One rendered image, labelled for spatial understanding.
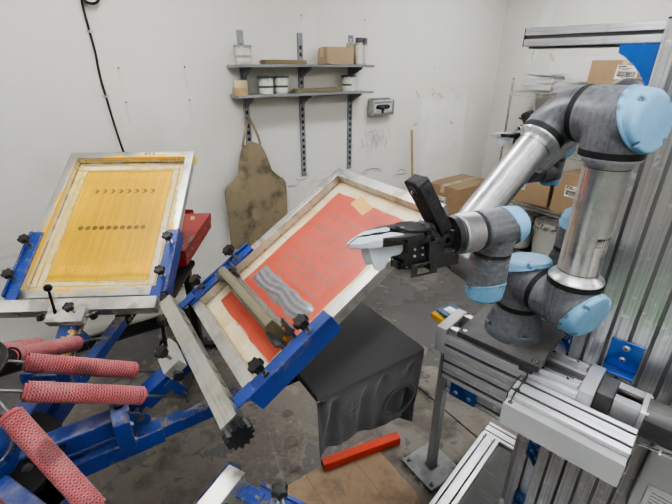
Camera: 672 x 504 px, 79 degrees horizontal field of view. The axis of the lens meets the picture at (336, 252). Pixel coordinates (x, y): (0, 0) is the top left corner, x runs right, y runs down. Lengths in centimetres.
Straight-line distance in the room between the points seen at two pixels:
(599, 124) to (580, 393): 64
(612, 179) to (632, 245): 30
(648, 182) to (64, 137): 293
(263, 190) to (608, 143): 280
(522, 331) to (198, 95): 265
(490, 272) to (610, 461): 52
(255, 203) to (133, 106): 110
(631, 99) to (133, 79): 276
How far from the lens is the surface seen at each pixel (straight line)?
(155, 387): 136
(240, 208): 336
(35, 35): 309
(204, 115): 323
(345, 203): 154
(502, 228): 79
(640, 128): 93
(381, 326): 172
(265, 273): 148
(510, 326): 119
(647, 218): 122
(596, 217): 99
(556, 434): 115
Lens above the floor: 194
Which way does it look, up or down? 25 degrees down
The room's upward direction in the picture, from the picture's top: straight up
